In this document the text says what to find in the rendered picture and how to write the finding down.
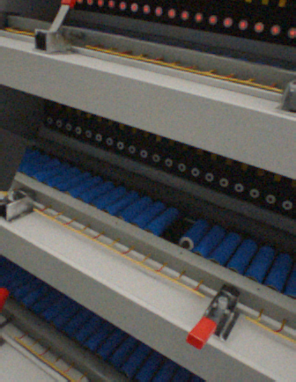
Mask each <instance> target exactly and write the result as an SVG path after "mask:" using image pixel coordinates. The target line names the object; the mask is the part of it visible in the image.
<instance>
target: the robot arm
mask: <svg viewBox="0 0 296 382"><path fill-rule="evenodd" d="M28 144H29V141H28V139H26V138H24V137H22V136H19V135H16V134H14V133H11V132H10V131H8V130H3V129H0V191H4V192H7V191H10V188H11V185H12V182H13V181H14V179H15V177H16V174H17V172H18V168H19V165H20V162H21V160H22V158H23V156H24V154H25V152H26V148H27V145H28Z"/></svg>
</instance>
